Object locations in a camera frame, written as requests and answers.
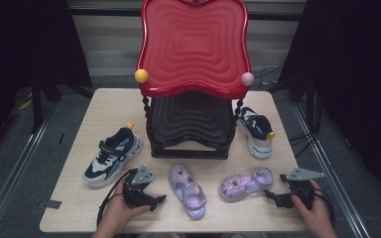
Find black metal stand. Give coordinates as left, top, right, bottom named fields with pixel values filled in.
left=29, top=73, right=45, bottom=135

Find person's right hand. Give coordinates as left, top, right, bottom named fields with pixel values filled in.
left=290, top=179, right=337, bottom=233

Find black curtain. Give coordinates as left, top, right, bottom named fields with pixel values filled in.
left=277, top=0, right=381, bottom=207
left=0, top=0, right=94, bottom=163

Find metal floor rail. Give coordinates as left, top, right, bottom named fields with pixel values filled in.
left=0, top=102, right=60, bottom=238
left=291, top=102, right=372, bottom=238

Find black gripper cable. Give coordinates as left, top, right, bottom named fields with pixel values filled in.
left=95, top=169, right=134, bottom=228
left=313, top=186, right=337, bottom=229

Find yellow object on floor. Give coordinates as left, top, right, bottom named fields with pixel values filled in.
left=18, top=98, right=34, bottom=112

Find person's left hand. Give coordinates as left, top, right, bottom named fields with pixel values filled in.
left=104, top=179, right=152, bottom=230

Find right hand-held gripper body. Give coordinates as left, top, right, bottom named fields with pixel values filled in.
left=285, top=168, right=325, bottom=211

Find purple sandal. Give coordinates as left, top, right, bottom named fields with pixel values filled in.
left=218, top=166, right=275, bottom=203
left=168, top=164, right=208, bottom=221

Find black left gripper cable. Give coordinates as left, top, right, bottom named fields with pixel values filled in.
left=95, top=169, right=134, bottom=228

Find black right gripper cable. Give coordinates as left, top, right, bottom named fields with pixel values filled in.
left=313, top=186, right=337, bottom=229

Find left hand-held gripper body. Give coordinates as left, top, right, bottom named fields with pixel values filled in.
left=122, top=164, right=155, bottom=210

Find black floor cables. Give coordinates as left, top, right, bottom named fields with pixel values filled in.
left=253, top=64, right=323, bottom=159

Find red and black shoe rack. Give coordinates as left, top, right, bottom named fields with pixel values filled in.
left=134, top=0, right=256, bottom=161

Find navy and white sneaker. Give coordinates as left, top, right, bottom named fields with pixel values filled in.
left=235, top=106, right=277, bottom=160
left=82, top=121, right=145, bottom=189

